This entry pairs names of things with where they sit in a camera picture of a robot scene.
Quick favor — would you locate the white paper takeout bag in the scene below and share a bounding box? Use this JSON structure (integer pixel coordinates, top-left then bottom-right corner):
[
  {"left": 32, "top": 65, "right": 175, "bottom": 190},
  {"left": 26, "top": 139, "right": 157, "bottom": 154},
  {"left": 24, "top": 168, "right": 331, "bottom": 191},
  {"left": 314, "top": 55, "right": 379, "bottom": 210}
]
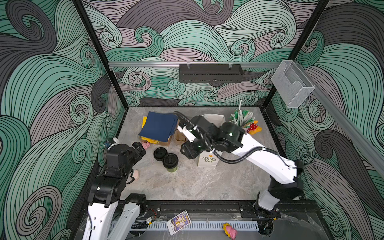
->
[{"left": 198, "top": 114, "right": 226, "bottom": 169}]

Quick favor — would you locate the black plastic cup lid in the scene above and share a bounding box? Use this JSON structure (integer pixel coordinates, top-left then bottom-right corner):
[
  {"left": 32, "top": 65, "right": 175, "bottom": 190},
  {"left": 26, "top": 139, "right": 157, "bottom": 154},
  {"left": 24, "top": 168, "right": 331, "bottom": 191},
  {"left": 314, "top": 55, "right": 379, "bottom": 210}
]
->
[{"left": 163, "top": 153, "right": 179, "bottom": 169}]

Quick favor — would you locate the green paper coffee cup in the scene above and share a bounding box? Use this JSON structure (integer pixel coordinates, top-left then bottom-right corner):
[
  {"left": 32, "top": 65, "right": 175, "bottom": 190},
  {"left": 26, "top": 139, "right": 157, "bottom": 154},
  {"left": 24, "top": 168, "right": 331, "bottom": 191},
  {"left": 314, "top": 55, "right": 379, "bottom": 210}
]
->
[{"left": 167, "top": 166, "right": 178, "bottom": 173}]

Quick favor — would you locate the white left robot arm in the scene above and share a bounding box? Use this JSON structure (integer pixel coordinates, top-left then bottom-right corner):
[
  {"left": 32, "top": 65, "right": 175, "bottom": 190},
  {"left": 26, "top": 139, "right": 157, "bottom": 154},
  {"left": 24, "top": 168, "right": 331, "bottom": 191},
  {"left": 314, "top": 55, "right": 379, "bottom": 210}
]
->
[{"left": 83, "top": 142, "right": 147, "bottom": 240}]

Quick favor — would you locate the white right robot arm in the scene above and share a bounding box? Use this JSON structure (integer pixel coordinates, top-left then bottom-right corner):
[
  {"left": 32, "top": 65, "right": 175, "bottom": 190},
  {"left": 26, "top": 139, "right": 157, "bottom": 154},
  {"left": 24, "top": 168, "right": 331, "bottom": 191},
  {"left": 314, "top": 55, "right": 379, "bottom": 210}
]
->
[{"left": 174, "top": 112, "right": 303, "bottom": 213}]

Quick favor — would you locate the pink squishy toy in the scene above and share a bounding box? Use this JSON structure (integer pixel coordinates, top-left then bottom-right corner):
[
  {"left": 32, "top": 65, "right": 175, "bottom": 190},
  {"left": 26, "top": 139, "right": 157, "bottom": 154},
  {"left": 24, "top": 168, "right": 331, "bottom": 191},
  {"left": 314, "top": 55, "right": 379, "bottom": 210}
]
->
[{"left": 142, "top": 142, "right": 150, "bottom": 150}]

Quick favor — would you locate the pink oval soap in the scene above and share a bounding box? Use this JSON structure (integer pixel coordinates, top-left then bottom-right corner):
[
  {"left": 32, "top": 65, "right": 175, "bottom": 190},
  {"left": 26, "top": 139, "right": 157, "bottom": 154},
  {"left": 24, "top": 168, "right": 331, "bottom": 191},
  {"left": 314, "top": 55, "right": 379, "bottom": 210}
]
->
[{"left": 132, "top": 170, "right": 140, "bottom": 180}]

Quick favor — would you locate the brown cup sleeve pile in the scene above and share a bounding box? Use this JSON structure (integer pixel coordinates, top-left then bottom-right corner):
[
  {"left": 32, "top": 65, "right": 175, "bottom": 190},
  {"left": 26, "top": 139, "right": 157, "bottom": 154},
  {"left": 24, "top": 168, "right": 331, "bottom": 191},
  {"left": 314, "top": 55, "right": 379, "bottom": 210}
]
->
[{"left": 174, "top": 130, "right": 189, "bottom": 145}]

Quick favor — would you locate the stack of black cup lids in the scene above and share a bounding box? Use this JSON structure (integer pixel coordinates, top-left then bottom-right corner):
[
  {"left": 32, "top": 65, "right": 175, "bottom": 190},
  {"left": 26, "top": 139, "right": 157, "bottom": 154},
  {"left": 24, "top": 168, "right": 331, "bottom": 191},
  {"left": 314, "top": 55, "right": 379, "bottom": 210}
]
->
[{"left": 153, "top": 147, "right": 168, "bottom": 161}]

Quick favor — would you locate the brown cardboard napkin tray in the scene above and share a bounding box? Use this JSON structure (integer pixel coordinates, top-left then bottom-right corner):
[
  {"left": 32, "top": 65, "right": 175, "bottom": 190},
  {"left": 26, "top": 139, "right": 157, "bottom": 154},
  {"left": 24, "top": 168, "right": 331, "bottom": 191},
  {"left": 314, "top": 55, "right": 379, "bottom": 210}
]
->
[{"left": 148, "top": 136, "right": 173, "bottom": 147}]

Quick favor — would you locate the navy blue napkin stack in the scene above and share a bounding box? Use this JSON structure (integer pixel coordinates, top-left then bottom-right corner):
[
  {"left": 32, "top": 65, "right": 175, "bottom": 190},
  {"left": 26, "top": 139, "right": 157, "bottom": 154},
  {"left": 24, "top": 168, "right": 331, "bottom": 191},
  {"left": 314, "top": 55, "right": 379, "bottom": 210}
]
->
[{"left": 139, "top": 112, "right": 178, "bottom": 142}]

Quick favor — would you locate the wrapped straws bundle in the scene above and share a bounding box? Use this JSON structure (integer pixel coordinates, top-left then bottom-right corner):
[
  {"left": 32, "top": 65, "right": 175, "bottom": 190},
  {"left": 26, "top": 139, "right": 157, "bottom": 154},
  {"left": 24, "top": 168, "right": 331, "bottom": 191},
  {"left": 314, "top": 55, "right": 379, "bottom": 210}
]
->
[{"left": 230, "top": 99, "right": 255, "bottom": 129}]

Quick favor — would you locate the red yellow plush toy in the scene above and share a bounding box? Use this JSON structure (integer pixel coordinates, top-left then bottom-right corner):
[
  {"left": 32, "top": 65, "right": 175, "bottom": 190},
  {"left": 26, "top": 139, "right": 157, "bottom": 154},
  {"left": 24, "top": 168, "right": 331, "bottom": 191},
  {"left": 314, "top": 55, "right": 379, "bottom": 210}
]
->
[{"left": 247, "top": 121, "right": 262, "bottom": 135}]

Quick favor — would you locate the colourful picture card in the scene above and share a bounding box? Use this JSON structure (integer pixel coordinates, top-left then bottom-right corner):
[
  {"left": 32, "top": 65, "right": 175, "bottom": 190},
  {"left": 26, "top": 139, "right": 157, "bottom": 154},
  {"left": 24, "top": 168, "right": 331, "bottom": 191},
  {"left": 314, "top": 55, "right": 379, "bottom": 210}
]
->
[{"left": 167, "top": 210, "right": 192, "bottom": 236}]

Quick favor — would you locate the pink yellow toy figure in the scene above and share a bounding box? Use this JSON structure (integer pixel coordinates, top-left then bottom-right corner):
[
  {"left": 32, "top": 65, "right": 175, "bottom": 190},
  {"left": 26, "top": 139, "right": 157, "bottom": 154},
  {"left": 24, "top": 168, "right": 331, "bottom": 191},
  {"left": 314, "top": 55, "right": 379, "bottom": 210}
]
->
[{"left": 223, "top": 223, "right": 238, "bottom": 240}]

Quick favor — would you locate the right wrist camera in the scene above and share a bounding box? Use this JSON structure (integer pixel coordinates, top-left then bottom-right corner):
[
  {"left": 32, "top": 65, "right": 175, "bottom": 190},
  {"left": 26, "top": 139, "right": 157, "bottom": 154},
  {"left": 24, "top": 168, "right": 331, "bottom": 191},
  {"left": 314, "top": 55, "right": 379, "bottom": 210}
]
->
[{"left": 177, "top": 126, "right": 196, "bottom": 143}]

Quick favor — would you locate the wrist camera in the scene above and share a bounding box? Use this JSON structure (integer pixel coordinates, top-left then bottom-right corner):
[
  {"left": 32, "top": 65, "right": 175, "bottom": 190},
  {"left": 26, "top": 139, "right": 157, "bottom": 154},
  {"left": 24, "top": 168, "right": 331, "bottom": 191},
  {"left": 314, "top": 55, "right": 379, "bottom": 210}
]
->
[
  {"left": 177, "top": 126, "right": 196, "bottom": 143},
  {"left": 104, "top": 137, "right": 121, "bottom": 151}
]

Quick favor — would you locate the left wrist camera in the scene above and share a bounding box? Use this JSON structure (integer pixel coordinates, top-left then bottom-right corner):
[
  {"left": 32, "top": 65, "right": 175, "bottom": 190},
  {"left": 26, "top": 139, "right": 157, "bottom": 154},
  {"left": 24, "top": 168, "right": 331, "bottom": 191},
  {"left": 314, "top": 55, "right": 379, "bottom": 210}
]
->
[{"left": 104, "top": 137, "right": 121, "bottom": 151}]

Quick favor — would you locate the black wall shelf tray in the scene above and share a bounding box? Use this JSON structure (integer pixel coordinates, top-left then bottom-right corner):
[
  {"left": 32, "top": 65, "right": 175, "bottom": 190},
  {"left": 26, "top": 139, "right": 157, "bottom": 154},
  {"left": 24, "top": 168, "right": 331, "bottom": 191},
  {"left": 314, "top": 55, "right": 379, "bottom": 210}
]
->
[{"left": 179, "top": 65, "right": 244, "bottom": 84}]

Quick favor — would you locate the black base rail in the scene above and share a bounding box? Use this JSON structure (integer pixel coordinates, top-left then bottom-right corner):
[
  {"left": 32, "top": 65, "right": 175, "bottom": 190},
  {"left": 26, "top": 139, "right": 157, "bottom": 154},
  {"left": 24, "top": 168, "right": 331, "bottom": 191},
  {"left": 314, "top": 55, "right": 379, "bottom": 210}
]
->
[{"left": 139, "top": 200, "right": 320, "bottom": 219}]

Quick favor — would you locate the aluminium wall rail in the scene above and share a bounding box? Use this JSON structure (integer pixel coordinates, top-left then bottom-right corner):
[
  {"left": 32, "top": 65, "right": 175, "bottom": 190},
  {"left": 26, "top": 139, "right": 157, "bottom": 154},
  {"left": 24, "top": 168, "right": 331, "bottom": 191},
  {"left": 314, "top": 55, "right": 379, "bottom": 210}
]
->
[{"left": 108, "top": 61, "right": 280, "bottom": 69}]

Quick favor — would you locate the white slotted cable duct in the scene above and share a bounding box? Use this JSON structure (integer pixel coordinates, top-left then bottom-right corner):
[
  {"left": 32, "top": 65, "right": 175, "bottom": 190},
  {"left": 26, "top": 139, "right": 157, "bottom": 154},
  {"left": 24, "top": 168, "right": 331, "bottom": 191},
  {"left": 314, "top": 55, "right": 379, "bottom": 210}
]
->
[{"left": 131, "top": 221, "right": 259, "bottom": 231}]

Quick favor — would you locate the clear acrylic wall holder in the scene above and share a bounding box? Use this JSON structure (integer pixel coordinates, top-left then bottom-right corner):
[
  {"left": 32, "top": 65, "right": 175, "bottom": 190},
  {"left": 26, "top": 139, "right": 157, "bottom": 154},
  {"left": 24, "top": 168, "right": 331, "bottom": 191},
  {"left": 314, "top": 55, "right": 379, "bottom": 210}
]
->
[{"left": 272, "top": 60, "right": 315, "bottom": 109}]

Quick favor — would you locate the black corner frame post left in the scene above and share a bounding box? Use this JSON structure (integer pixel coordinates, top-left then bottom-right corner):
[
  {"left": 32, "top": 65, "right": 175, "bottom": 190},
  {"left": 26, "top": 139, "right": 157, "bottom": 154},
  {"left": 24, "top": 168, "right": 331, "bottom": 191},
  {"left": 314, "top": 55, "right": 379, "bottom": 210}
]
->
[{"left": 73, "top": 0, "right": 129, "bottom": 112}]

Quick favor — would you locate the black corner frame post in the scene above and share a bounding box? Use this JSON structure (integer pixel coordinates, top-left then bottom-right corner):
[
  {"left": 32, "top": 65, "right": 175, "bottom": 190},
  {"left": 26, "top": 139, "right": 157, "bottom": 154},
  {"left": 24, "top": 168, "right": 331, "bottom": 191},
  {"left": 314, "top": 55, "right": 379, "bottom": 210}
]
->
[
  {"left": 261, "top": 0, "right": 330, "bottom": 109},
  {"left": 73, "top": 0, "right": 129, "bottom": 112}
]

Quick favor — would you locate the black corner frame post right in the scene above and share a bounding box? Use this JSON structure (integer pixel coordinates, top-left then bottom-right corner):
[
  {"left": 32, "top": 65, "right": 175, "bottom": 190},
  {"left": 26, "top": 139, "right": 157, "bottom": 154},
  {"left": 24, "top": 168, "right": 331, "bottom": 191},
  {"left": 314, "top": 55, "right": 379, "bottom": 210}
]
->
[{"left": 261, "top": 0, "right": 330, "bottom": 109}]

